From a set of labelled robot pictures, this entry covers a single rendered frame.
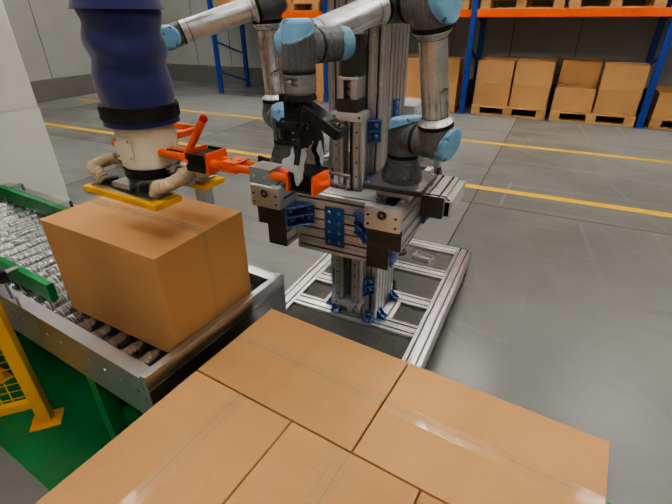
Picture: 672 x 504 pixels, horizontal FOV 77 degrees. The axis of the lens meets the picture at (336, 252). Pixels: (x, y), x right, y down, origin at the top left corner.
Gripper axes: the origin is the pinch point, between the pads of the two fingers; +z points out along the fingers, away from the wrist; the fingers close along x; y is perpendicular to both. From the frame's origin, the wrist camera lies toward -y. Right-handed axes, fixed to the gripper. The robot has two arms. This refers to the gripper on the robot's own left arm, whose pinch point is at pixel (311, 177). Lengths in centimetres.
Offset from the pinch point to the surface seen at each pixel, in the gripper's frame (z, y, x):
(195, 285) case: 45, 45, 7
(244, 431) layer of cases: 68, 5, 31
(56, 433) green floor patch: 123, 108, 46
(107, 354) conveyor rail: 63, 62, 34
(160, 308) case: 47, 47, 20
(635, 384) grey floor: 123, -107, -115
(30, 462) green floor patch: 122, 104, 59
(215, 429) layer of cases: 68, 13, 35
